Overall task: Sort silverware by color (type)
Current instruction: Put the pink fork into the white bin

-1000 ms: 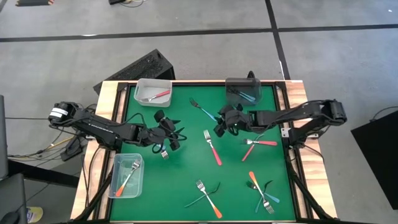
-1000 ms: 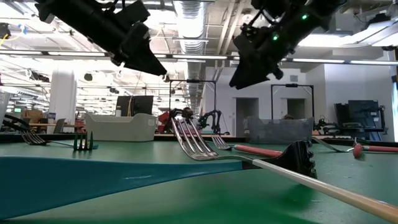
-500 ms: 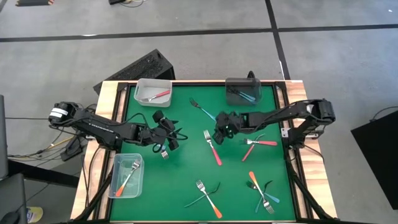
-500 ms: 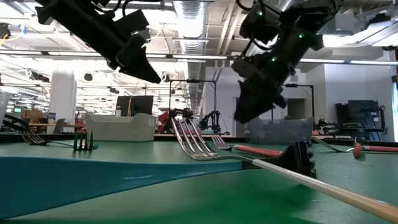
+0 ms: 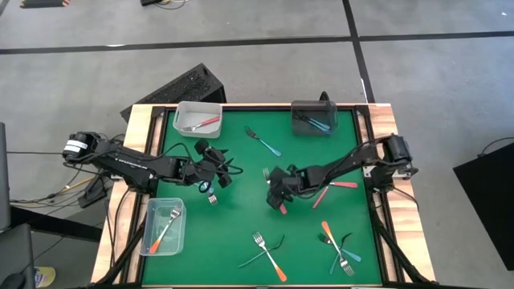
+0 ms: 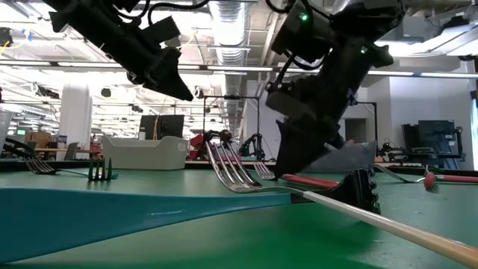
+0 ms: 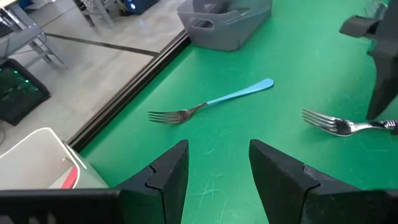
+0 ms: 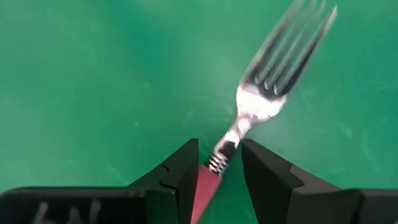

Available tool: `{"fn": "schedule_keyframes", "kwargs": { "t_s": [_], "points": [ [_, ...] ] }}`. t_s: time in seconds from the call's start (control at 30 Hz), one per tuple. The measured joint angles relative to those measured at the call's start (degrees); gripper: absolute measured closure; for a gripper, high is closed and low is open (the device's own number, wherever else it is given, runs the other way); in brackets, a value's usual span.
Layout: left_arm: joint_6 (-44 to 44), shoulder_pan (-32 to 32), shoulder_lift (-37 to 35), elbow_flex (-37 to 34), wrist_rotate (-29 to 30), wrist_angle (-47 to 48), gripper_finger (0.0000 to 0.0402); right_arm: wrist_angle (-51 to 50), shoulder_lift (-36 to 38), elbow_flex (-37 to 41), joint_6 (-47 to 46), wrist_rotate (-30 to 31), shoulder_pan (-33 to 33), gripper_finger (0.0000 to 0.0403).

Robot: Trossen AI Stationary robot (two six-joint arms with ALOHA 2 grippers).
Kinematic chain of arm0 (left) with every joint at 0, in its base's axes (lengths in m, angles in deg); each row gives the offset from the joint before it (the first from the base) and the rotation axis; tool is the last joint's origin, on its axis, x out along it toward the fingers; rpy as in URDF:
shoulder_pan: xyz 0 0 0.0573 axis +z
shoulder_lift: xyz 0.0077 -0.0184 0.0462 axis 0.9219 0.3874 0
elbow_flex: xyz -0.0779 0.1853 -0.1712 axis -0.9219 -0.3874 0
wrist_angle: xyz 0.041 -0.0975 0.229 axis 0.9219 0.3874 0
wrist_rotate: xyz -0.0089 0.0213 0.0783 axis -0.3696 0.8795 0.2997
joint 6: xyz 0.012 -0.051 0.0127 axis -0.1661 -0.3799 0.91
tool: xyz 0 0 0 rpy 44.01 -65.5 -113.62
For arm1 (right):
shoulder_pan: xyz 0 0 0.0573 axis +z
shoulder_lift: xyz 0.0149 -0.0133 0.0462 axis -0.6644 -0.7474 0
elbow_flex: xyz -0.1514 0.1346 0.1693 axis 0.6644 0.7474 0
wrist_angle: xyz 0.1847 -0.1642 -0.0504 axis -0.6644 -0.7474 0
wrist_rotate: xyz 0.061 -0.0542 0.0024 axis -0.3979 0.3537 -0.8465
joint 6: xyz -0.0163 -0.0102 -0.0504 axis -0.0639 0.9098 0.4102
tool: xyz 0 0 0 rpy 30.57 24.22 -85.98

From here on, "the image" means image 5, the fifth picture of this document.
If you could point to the black table frame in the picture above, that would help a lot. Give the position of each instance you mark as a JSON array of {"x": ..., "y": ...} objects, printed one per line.
[{"x": 257, "y": 107}]

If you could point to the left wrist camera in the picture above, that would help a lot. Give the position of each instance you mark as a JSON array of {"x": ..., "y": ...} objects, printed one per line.
[{"x": 225, "y": 180}]

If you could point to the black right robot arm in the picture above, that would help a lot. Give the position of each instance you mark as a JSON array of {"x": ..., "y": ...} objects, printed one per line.
[{"x": 345, "y": 164}]

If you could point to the dark tinted plastic bin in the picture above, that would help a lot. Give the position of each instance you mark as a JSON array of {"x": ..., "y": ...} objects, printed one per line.
[{"x": 299, "y": 129}]

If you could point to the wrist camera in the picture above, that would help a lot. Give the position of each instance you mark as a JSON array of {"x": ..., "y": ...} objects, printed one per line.
[
  {"x": 225, "y": 180},
  {"x": 275, "y": 202}
]

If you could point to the clear plastic bin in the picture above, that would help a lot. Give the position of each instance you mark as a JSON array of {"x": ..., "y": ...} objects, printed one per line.
[{"x": 176, "y": 241}]

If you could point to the black cabinet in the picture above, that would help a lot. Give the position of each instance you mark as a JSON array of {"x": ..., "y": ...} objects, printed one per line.
[{"x": 490, "y": 200}]

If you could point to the yellow flat object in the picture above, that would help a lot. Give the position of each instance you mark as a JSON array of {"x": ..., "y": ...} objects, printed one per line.
[{"x": 45, "y": 277}]

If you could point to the white plastic bin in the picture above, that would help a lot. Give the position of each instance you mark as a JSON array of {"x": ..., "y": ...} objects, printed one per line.
[{"x": 197, "y": 110}]

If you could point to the teal spoon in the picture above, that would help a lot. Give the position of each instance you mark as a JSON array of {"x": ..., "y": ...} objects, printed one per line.
[
  {"x": 324, "y": 124},
  {"x": 257, "y": 257}
]

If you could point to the black floor beam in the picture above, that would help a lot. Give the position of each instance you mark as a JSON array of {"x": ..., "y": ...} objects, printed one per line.
[{"x": 60, "y": 227}]

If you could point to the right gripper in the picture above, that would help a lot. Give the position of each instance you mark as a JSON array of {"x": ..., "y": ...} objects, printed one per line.
[{"x": 295, "y": 182}]

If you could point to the black perforated computer case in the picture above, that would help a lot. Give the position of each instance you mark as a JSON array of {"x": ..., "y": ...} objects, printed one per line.
[{"x": 188, "y": 86}]

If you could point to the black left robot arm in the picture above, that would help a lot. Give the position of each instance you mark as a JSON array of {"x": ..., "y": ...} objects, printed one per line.
[{"x": 132, "y": 164}]

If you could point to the black bar with orange end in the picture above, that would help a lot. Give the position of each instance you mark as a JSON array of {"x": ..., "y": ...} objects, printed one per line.
[{"x": 40, "y": 3}]

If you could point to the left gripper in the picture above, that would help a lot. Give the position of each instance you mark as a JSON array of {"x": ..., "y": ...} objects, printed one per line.
[{"x": 205, "y": 168}]

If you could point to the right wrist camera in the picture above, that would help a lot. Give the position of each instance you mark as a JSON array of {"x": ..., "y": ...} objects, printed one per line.
[{"x": 275, "y": 202}]

